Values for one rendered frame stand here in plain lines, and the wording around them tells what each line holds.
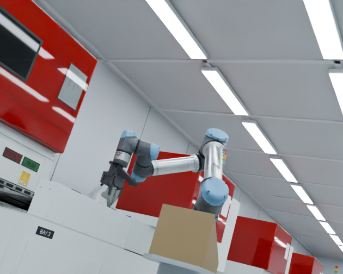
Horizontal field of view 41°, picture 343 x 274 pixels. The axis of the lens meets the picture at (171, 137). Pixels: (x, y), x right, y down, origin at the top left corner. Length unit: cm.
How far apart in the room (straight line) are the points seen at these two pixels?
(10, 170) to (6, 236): 72
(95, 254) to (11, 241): 42
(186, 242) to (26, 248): 61
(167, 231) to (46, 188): 52
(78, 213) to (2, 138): 68
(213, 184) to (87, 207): 54
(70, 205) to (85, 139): 320
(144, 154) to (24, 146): 67
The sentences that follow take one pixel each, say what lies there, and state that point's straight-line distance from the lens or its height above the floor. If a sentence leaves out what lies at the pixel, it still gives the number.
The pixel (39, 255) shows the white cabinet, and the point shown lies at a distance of 179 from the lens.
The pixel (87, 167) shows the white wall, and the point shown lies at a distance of 511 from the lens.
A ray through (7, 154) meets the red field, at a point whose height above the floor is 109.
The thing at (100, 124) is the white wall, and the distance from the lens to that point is 519.
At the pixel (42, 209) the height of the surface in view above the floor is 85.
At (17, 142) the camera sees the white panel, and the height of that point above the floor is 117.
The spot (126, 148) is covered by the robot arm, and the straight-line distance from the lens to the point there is 213.
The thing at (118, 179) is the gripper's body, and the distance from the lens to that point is 211.
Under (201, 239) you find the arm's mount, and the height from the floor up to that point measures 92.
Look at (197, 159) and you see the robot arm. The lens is 237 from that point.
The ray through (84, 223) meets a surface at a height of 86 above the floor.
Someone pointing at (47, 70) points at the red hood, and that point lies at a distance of 249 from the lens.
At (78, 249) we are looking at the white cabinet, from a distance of 194.
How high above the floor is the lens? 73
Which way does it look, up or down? 17 degrees up
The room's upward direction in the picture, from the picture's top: 17 degrees clockwise
